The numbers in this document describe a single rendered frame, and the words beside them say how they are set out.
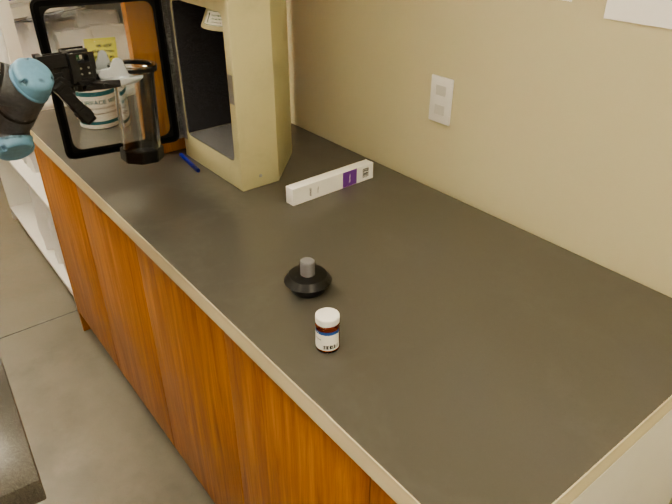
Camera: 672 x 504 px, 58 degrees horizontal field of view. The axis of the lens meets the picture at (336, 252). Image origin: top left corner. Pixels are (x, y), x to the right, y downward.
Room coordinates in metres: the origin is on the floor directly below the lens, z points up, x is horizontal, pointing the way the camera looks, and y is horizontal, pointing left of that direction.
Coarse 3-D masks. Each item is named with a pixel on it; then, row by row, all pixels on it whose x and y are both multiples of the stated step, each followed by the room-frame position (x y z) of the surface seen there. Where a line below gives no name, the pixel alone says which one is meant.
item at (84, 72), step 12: (72, 48) 1.36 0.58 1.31; (84, 48) 1.36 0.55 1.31; (48, 60) 1.28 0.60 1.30; (60, 60) 1.30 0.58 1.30; (72, 60) 1.30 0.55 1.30; (84, 60) 1.32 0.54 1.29; (60, 72) 1.30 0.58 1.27; (72, 72) 1.29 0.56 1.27; (84, 72) 1.32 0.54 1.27; (72, 84) 1.30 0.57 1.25; (84, 84) 1.30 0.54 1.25
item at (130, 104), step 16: (128, 64) 1.44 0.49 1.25; (144, 64) 1.44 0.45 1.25; (144, 80) 1.38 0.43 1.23; (128, 96) 1.36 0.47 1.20; (144, 96) 1.37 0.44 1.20; (128, 112) 1.36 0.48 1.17; (144, 112) 1.37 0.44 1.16; (128, 128) 1.36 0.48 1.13; (144, 128) 1.36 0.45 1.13; (128, 144) 1.36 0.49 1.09; (144, 144) 1.36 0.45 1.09; (160, 144) 1.40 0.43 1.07
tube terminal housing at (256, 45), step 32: (192, 0) 1.54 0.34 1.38; (224, 0) 1.42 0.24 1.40; (256, 0) 1.46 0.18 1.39; (224, 32) 1.43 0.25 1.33; (256, 32) 1.45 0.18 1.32; (256, 64) 1.45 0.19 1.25; (288, 64) 1.67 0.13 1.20; (256, 96) 1.45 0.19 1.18; (288, 96) 1.65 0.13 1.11; (256, 128) 1.44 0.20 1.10; (288, 128) 1.64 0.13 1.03; (224, 160) 1.48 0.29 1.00; (256, 160) 1.44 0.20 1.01
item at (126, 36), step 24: (48, 24) 1.51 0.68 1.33; (72, 24) 1.54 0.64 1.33; (96, 24) 1.56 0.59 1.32; (120, 24) 1.59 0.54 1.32; (144, 24) 1.62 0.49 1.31; (96, 48) 1.56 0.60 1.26; (120, 48) 1.58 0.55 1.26; (144, 48) 1.61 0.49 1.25; (96, 96) 1.55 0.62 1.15; (72, 120) 1.51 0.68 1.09; (96, 120) 1.54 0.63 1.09; (168, 120) 1.63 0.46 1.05; (96, 144) 1.53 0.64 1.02
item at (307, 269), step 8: (304, 264) 0.96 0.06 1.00; (312, 264) 0.96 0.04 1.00; (288, 272) 0.98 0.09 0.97; (296, 272) 0.98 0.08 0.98; (304, 272) 0.96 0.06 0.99; (312, 272) 0.96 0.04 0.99; (320, 272) 0.98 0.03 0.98; (288, 280) 0.95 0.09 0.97; (296, 280) 0.95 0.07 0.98; (304, 280) 0.95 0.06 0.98; (312, 280) 0.95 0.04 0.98; (320, 280) 0.95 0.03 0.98; (328, 280) 0.96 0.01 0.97; (296, 288) 0.93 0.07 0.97; (304, 288) 0.93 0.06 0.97; (312, 288) 0.93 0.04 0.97; (320, 288) 0.94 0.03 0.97; (304, 296) 0.94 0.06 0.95; (312, 296) 0.94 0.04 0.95
